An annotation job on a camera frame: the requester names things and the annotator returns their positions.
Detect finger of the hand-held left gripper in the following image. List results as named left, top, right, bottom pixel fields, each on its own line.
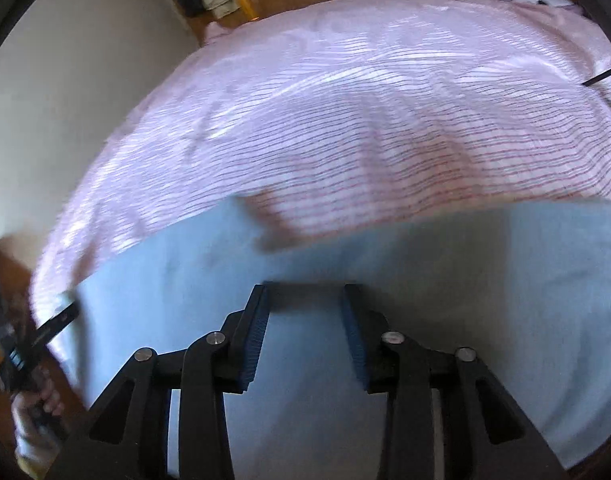
left=32, top=300, right=82, bottom=347

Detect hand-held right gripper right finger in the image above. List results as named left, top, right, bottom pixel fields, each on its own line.
left=341, top=283, right=571, bottom=480

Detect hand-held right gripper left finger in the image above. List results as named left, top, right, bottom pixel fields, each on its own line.
left=45, top=282, right=271, bottom=480

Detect light blue pants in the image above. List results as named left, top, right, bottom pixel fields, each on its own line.
left=65, top=194, right=611, bottom=480

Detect person's left hand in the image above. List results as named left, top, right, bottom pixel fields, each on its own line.
left=10, top=375, right=68, bottom=466

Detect pink striped blanket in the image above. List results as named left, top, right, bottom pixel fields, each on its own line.
left=30, top=0, right=611, bottom=361

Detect black cable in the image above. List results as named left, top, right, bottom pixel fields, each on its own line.
left=582, top=66, right=611, bottom=89

